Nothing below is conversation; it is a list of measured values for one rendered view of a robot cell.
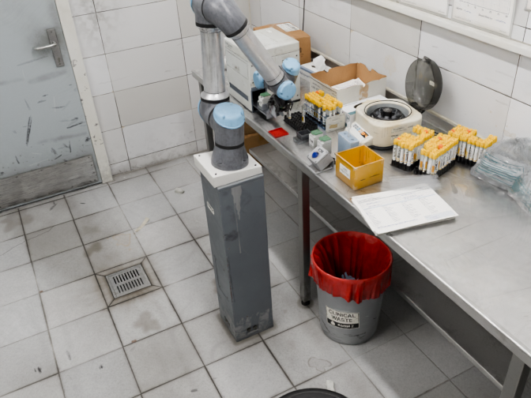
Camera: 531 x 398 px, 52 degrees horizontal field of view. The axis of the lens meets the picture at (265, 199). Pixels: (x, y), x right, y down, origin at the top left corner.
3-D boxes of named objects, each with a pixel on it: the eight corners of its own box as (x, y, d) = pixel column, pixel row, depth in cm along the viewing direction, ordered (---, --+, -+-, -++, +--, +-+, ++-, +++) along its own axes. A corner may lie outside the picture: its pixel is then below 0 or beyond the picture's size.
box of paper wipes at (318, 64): (298, 76, 301) (298, 53, 294) (315, 71, 306) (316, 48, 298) (322, 88, 285) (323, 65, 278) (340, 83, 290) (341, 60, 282)
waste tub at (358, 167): (334, 175, 214) (334, 153, 208) (363, 166, 219) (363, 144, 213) (353, 191, 204) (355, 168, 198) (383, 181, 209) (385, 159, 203)
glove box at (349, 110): (337, 120, 254) (337, 101, 248) (378, 107, 262) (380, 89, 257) (352, 130, 244) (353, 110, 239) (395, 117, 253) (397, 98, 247)
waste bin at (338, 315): (296, 312, 274) (294, 242, 249) (356, 286, 287) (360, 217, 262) (338, 365, 246) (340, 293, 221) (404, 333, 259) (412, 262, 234)
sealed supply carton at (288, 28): (254, 57, 329) (252, 27, 319) (290, 50, 336) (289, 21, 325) (273, 74, 305) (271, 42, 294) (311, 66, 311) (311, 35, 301)
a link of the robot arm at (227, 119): (220, 148, 207) (220, 115, 200) (208, 135, 218) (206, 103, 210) (250, 143, 212) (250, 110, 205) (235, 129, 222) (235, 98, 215)
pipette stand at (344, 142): (334, 155, 227) (334, 133, 222) (348, 151, 229) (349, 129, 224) (346, 166, 220) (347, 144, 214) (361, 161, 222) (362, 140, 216)
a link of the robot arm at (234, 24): (232, -11, 180) (304, 88, 212) (220, -17, 189) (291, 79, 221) (207, 13, 181) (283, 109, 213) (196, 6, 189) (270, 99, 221)
